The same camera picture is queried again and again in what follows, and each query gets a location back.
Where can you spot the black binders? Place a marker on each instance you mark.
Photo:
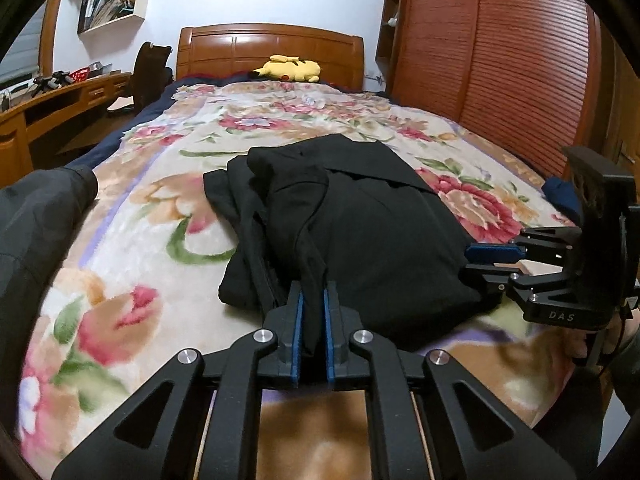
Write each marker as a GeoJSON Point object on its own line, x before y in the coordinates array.
{"type": "Point", "coordinates": [87, 10]}

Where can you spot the black tripod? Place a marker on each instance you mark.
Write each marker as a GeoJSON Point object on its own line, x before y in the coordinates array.
{"type": "Point", "coordinates": [50, 81]}

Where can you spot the dark grey cloth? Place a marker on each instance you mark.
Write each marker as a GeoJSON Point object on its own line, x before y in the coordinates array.
{"type": "Point", "coordinates": [35, 220]}

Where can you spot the wooden louvered wardrobe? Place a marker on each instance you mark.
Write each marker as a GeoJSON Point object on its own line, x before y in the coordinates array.
{"type": "Point", "coordinates": [500, 60]}

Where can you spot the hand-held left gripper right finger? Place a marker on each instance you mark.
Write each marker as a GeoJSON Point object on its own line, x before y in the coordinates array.
{"type": "Point", "coordinates": [328, 335]}

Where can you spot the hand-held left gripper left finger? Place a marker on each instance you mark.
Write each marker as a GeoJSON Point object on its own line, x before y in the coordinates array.
{"type": "Point", "coordinates": [298, 335]}

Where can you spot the blue cloth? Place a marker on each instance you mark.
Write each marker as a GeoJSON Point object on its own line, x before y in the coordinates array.
{"type": "Point", "coordinates": [562, 195]}

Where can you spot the metal bowl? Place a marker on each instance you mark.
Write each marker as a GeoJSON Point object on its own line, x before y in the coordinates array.
{"type": "Point", "coordinates": [95, 67]}

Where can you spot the grey window blind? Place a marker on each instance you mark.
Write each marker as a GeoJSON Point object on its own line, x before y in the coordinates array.
{"type": "Point", "coordinates": [25, 55]}

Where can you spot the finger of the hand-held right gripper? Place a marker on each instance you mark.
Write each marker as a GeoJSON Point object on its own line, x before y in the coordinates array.
{"type": "Point", "coordinates": [500, 285]}
{"type": "Point", "coordinates": [492, 253]}

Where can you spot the dark brown chair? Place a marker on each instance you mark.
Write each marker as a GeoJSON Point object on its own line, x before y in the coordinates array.
{"type": "Point", "coordinates": [147, 75]}

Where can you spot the yellow plush toy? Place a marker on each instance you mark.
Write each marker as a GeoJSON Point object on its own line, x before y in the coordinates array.
{"type": "Point", "coordinates": [290, 67]}

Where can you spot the red basket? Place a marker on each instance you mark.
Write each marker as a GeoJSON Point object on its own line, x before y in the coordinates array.
{"type": "Point", "coordinates": [79, 75]}

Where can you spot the black coat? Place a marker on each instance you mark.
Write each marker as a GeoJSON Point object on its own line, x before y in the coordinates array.
{"type": "Point", "coordinates": [375, 235]}

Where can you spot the navy bed sheet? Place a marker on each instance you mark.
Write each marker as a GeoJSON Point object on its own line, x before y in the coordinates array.
{"type": "Point", "coordinates": [145, 115]}

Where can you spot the floral blanket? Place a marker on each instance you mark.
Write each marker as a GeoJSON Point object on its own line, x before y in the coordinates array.
{"type": "Point", "coordinates": [150, 210]}

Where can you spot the wooden window frame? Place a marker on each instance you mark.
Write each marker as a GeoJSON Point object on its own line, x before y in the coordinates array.
{"type": "Point", "coordinates": [50, 35]}

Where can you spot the wooden desk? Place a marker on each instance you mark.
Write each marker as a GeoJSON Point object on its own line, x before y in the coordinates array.
{"type": "Point", "coordinates": [15, 140]}

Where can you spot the wooden headboard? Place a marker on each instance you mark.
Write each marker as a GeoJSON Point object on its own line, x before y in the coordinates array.
{"type": "Point", "coordinates": [225, 50]}

